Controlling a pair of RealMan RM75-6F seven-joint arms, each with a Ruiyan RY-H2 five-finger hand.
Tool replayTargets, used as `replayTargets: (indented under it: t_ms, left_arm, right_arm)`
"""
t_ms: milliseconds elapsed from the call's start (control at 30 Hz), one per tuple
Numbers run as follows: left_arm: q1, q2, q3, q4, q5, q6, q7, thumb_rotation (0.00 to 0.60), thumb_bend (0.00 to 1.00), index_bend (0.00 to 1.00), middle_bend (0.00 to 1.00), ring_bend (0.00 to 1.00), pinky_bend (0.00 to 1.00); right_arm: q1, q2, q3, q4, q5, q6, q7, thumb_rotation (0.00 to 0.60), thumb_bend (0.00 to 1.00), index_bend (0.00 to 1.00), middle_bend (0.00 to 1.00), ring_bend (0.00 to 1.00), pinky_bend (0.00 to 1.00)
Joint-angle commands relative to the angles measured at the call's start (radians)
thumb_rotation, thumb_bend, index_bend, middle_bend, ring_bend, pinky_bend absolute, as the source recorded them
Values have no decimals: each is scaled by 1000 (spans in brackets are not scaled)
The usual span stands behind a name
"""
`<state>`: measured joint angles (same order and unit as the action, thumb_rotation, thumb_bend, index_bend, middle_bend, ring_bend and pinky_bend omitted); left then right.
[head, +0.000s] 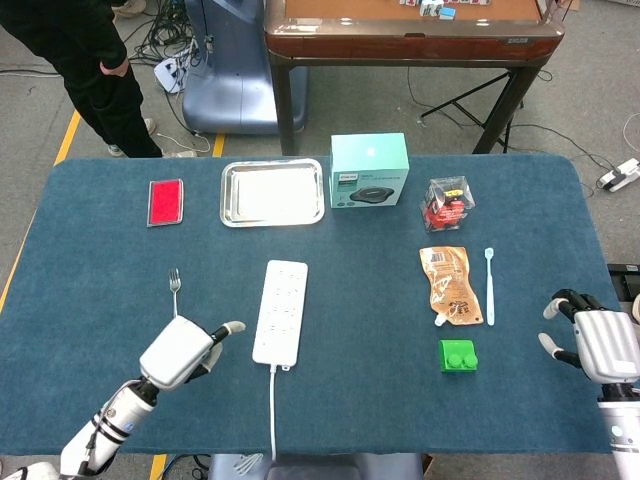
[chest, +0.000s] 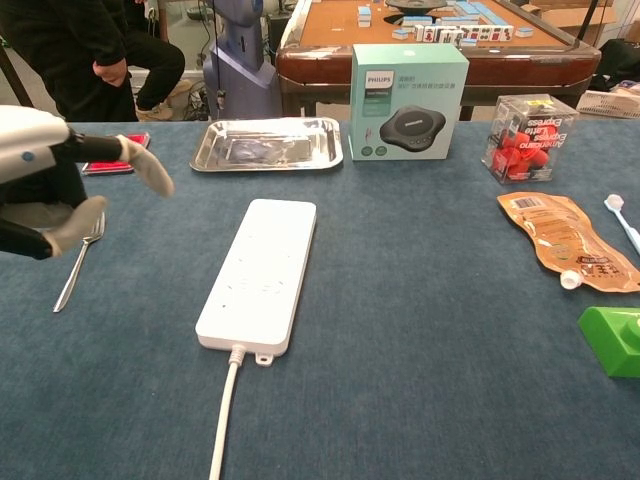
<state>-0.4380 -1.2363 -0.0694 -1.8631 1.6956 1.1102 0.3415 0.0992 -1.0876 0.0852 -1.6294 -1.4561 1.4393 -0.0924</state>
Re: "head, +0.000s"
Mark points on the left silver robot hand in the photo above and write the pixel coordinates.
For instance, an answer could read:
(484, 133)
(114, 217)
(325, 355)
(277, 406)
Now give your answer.
(176, 352)

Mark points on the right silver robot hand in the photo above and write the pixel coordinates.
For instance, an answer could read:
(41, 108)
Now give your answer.
(600, 340)

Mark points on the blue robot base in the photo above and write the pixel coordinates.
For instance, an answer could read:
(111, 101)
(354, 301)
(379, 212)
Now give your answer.
(235, 70)

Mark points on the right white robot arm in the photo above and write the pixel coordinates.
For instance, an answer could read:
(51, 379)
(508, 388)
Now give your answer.
(620, 430)

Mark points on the white floor power strip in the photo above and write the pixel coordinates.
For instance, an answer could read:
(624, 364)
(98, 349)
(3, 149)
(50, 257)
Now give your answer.
(172, 74)

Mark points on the silver metal fork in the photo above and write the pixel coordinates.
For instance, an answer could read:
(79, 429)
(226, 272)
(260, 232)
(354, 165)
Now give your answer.
(174, 290)

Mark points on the light blue toothbrush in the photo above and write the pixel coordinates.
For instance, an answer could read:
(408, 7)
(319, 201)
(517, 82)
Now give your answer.
(490, 287)

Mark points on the green plastic block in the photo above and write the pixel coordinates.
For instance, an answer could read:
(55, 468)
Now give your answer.
(457, 356)

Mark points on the red stamp pad case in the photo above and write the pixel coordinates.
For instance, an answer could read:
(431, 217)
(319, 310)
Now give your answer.
(165, 203)

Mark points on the brown spouted drink pouch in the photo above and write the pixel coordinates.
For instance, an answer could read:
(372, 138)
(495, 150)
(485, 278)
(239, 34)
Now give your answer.
(450, 285)

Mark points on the white extension socket on floor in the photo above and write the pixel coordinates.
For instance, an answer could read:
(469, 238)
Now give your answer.
(621, 175)

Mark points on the blue tablecloth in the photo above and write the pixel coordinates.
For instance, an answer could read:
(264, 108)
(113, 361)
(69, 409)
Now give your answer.
(350, 300)

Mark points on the stainless steel tray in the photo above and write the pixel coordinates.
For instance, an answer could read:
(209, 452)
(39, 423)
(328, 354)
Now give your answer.
(272, 192)

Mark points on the clear box with red capsules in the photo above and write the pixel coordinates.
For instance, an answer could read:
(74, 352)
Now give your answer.
(446, 205)

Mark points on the teal Philips speaker box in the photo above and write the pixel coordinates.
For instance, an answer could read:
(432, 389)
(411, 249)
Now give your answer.
(369, 172)

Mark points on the person in black clothes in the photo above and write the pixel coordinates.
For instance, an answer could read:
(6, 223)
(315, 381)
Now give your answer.
(85, 65)

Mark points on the brown mahjong table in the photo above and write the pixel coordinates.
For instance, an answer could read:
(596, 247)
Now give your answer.
(410, 35)

